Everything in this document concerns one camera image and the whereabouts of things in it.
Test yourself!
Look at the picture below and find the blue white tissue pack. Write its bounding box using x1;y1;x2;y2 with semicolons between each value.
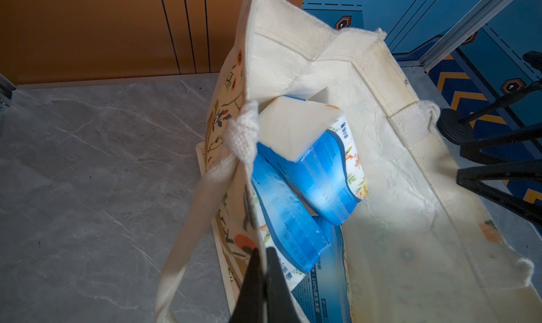
251;154;330;274

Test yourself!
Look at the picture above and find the blue cartoon tissue pack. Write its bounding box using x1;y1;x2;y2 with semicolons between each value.
292;216;354;322

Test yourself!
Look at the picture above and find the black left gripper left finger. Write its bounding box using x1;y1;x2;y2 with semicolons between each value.
229;249;265;323

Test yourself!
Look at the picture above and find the black round-base stand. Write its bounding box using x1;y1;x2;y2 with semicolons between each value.
429;51;541;145

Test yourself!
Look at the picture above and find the aluminium corner post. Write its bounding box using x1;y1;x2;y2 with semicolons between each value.
419;0;514;72
0;75;16;108

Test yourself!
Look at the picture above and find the row tissue pack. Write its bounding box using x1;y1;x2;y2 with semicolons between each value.
258;97;368;225

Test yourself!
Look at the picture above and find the aluminium corner post right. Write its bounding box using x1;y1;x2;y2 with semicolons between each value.
419;0;514;72

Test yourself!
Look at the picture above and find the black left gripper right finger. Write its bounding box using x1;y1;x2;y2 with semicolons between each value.
265;248;300;323

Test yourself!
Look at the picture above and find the aluminium corner post left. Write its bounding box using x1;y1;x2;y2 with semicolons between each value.
0;75;16;108

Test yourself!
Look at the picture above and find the cream floral canvas bag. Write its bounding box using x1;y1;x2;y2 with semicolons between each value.
155;0;541;322

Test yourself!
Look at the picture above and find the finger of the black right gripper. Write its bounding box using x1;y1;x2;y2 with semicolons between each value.
456;159;541;225
460;123;541;164

